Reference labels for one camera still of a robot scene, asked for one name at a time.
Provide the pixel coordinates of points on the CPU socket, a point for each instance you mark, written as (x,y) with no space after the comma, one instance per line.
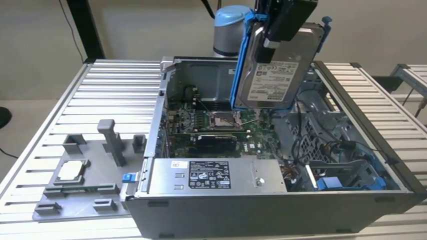
(221,121)

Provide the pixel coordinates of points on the black vertical post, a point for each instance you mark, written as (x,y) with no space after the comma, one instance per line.
(86,30)

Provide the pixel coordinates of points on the black RAM slot row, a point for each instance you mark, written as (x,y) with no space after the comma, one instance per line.
(214,103)
(226,129)

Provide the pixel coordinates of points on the black graphics card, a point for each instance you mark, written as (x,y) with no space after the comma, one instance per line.
(216,143)

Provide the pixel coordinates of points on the perforated metal drive cage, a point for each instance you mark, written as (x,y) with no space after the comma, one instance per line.
(300,130)

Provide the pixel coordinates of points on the green RAM stick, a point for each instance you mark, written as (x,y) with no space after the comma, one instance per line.
(82,188)

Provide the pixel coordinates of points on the blue disk carrier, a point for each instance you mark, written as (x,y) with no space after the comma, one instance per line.
(329,183)

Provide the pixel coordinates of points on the blue case latch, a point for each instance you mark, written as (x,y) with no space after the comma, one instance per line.
(126,178)

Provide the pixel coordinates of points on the thin metal locking lever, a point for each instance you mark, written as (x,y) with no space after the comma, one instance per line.
(202,105)
(252,121)

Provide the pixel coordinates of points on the silver power supply unit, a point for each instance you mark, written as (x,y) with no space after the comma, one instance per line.
(262,175)

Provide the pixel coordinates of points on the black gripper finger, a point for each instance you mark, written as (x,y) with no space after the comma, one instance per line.
(289,20)

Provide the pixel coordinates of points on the green motherboard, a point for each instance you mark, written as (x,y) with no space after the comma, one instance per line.
(256,130)

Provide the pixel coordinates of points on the grey parts rack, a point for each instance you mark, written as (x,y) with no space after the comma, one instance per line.
(96,172)

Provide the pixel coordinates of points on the hard disk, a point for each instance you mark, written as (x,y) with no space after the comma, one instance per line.
(273,85)

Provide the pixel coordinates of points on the silver CPU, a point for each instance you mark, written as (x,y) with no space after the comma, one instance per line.
(70,171)

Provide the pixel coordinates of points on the black round object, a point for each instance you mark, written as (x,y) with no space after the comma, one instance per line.
(4,117)

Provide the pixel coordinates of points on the metal slat table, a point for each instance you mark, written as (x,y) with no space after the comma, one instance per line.
(413,72)
(109,82)

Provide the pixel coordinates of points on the open grey PC case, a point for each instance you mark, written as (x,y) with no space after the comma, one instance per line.
(233,215)

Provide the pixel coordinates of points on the grey disk bay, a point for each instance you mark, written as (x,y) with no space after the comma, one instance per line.
(336,165)

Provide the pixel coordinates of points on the black block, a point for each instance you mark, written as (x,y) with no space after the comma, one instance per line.
(387,83)

